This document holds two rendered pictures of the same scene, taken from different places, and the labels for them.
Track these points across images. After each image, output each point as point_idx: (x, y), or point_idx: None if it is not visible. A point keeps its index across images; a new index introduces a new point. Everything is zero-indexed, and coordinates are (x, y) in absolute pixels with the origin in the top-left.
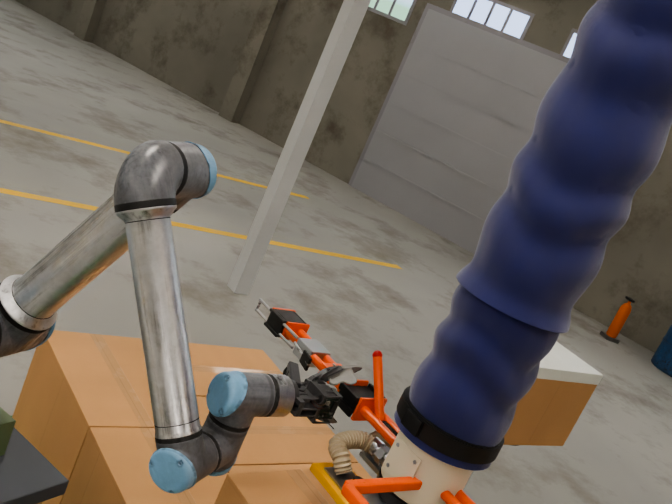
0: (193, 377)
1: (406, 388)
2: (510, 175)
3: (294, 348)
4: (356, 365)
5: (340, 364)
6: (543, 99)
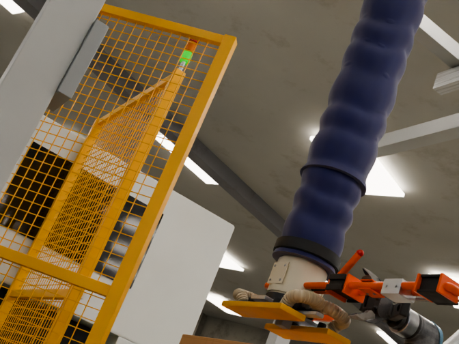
0: (450, 337)
1: (339, 258)
2: (382, 136)
3: (414, 298)
4: (367, 269)
5: (372, 279)
6: (395, 102)
